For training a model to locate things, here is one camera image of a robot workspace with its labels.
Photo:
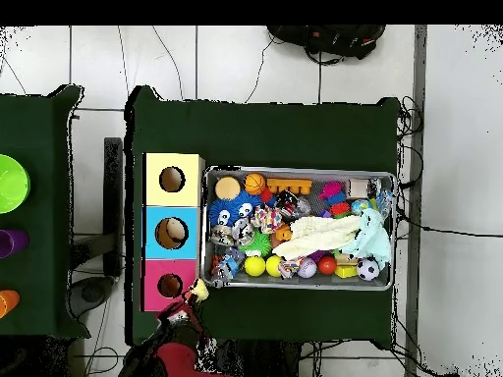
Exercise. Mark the purple cup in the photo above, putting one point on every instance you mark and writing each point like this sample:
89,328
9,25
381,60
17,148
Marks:
13,243

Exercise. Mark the wooden box with three holes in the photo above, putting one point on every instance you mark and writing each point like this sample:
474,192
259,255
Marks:
153,196

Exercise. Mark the tan round foam disc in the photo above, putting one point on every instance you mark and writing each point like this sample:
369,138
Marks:
227,187

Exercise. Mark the yellow ball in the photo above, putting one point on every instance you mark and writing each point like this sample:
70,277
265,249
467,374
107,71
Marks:
254,266
274,266

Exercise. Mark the cream waffle cloth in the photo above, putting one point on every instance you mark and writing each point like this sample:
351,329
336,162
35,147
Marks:
318,235

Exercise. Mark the small soccer ball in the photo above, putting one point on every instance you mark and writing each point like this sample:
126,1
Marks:
368,269

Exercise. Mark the orange toy basketball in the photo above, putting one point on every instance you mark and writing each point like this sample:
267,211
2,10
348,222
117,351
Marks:
254,183

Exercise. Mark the green spiky ball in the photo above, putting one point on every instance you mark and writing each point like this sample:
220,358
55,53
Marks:
256,242

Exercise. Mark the dark green table cloth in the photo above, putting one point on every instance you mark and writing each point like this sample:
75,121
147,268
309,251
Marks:
255,137
39,255

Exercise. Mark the shallow clear mesh bin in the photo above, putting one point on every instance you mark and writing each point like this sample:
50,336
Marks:
314,286

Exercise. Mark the yellow plush duck toy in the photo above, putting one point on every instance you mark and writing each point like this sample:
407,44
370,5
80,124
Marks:
201,290

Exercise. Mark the lime green bowl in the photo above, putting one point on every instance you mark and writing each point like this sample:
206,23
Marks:
11,184

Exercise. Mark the small globe ball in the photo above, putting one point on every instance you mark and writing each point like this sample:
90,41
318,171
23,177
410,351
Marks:
359,206

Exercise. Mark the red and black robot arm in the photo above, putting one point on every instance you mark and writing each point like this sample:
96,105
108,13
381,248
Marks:
177,361

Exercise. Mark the purple spiky ball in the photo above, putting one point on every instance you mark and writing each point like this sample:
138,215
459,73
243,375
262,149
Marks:
317,256

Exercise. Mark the mint green waffle cloth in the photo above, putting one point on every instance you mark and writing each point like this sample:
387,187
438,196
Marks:
373,235

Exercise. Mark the orange plastic building block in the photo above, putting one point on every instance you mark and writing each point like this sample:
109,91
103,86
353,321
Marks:
283,233
289,184

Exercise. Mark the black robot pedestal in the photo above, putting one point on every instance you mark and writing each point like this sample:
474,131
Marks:
267,361

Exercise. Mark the blue fuzzy monster toy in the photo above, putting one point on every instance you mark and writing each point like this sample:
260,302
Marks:
232,208

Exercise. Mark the orange cup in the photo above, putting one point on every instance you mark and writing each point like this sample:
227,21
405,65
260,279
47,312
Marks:
8,302

